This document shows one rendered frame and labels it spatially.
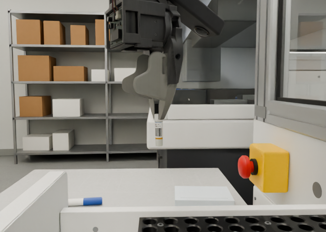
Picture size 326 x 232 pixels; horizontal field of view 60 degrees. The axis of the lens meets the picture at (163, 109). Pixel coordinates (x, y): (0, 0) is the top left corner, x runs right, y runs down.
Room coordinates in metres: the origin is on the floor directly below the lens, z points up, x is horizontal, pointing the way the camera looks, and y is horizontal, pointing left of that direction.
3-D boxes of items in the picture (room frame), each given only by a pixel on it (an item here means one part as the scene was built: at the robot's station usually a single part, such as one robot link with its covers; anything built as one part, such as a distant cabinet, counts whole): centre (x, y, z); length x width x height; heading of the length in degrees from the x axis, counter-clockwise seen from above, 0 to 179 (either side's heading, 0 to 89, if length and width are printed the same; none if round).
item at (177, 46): (0.38, -0.01, 1.06); 0.05 x 0.02 x 0.09; 28
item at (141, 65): (0.41, 0.03, 1.02); 0.06 x 0.03 x 0.09; 118
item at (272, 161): (0.49, -0.18, 0.88); 0.07 x 0.05 x 0.07; 2
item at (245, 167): (0.49, -0.15, 0.88); 0.04 x 0.03 x 0.04; 2
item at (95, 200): (0.59, 0.20, 0.77); 0.14 x 0.02 x 0.02; 98
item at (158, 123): (0.40, 0.01, 0.96); 0.01 x 0.01 x 0.05
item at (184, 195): (0.63, -0.09, 0.77); 0.13 x 0.09 x 0.02; 88
